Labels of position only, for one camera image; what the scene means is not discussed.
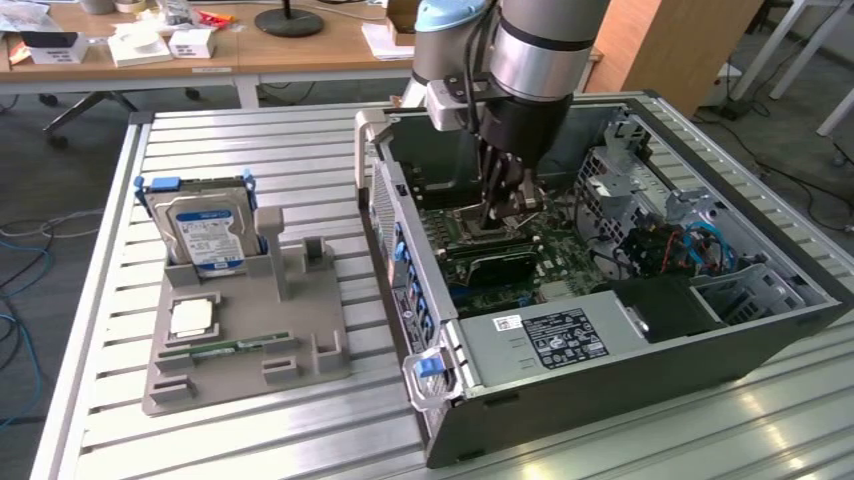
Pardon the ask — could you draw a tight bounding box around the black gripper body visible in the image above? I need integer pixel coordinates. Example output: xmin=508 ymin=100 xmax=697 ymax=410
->
xmin=475 ymin=94 xmax=574 ymax=166

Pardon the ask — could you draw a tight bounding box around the black graphics card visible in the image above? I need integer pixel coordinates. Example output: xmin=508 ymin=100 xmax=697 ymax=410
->
xmin=459 ymin=247 xmax=540 ymax=287

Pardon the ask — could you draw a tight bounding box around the metal socket cover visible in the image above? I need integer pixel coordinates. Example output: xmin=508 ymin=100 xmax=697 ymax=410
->
xmin=506 ymin=182 xmax=556 ymax=234

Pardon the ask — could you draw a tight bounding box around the CPU socket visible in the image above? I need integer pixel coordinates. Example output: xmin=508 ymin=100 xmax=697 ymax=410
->
xmin=451 ymin=202 xmax=522 ymax=247

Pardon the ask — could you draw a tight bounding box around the silver perforated drive cage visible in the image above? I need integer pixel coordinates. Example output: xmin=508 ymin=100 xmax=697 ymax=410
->
xmin=572 ymin=117 xmax=675 ymax=251

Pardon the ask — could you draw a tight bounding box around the green motherboard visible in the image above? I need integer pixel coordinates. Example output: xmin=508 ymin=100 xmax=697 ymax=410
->
xmin=399 ymin=162 xmax=602 ymax=321

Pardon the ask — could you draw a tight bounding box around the white paper stack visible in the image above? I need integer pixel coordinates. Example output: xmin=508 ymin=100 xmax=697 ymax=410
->
xmin=360 ymin=22 xmax=416 ymax=62

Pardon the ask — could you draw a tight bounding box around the brown cardboard box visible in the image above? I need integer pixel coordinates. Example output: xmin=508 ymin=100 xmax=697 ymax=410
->
xmin=386 ymin=0 xmax=422 ymax=46

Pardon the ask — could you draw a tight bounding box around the wooden cabinet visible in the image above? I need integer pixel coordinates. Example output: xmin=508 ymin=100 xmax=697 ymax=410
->
xmin=586 ymin=0 xmax=766 ymax=109

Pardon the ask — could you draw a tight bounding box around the grey power supply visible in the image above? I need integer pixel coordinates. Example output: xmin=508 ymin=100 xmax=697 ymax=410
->
xmin=456 ymin=292 xmax=652 ymax=389

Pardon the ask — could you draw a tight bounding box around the black power strip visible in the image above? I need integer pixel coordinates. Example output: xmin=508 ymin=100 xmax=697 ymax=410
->
xmin=697 ymin=99 xmax=755 ymax=121

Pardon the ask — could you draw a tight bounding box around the wooden desk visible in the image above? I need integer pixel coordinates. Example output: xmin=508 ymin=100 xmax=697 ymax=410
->
xmin=237 ymin=0 xmax=606 ymax=109
xmin=0 ymin=0 xmax=241 ymax=109

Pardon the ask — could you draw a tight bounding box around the blue case release latch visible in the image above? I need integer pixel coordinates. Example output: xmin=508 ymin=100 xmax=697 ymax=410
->
xmin=412 ymin=349 xmax=446 ymax=380

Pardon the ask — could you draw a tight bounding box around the silver disk bay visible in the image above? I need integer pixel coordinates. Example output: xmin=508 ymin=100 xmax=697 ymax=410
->
xmin=690 ymin=262 xmax=809 ymax=326

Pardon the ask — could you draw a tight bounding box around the black round lamp base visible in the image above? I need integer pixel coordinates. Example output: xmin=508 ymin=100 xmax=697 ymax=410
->
xmin=255 ymin=0 xmax=327 ymax=37

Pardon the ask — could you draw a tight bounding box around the black open PC case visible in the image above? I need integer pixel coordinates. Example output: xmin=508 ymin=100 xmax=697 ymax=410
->
xmin=352 ymin=89 xmax=854 ymax=470

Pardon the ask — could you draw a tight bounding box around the grey parts rack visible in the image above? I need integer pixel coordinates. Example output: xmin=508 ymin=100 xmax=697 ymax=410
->
xmin=141 ymin=207 xmax=355 ymax=419

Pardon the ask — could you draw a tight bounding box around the white furniture piece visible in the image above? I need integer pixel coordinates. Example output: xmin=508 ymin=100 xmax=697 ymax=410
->
xmin=817 ymin=92 xmax=854 ymax=139

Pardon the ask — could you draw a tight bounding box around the silver CPU chip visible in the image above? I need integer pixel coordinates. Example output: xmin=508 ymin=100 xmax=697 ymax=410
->
xmin=169 ymin=299 xmax=219 ymax=336

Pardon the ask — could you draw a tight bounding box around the small white labelled box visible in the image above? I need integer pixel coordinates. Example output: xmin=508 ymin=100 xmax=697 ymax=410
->
xmin=167 ymin=28 xmax=219 ymax=60

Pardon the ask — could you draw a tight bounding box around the clear plastic bag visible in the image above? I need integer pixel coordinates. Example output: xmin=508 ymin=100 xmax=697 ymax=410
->
xmin=159 ymin=0 xmax=196 ymax=26

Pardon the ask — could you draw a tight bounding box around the white box round insert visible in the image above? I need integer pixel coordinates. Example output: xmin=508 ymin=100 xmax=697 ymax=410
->
xmin=105 ymin=24 xmax=176 ymax=69

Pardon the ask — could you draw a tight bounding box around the black office chair base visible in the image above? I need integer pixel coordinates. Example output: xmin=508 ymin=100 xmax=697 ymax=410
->
xmin=43 ymin=89 xmax=201 ymax=147

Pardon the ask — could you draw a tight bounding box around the white box black lid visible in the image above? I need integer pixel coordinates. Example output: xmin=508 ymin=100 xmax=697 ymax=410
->
xmin=19 ymin=29 xmax=92 ymax=66

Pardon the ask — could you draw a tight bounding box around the printed paper sheet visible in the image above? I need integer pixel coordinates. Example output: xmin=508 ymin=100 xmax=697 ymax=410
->
xmin=0 ymin=9 xmax=48 ymax=34

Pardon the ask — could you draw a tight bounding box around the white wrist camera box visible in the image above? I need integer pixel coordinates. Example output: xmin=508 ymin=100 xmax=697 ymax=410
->
xmin=426 ymin=78 xmax=483 ymax=132

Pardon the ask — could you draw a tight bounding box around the black camera cable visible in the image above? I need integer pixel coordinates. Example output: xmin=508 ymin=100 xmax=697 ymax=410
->
xmin=462 ymin=19 xmax=499 ymax=136

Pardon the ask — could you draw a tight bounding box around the red wire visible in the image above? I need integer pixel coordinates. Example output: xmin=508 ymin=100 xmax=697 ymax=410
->
xmin=659 ymin=227 xmax=689 ymax=275

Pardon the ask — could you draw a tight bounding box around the blue SATA wire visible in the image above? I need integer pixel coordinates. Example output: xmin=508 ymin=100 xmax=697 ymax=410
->
xmin=683 ymin=219 xmax=739 ymax=276

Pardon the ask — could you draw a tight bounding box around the white table frame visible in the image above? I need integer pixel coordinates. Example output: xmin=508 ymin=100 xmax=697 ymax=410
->
xmin=730 ymin=0 xmax=854 ymax=101

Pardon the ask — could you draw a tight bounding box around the hard disk with blue bracket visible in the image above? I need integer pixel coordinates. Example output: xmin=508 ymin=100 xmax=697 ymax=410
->
xmin=131 ymin=168 xmax=270 ymax=280

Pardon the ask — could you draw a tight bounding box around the white cable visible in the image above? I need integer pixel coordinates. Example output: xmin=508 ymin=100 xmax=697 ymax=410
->
xmin=0 ymin=209 xmax=101 ymax=240

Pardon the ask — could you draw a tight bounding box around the blue cable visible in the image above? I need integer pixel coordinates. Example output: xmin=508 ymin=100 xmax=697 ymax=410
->
xmin=0 ymin=239 xmax=52 ymax=429

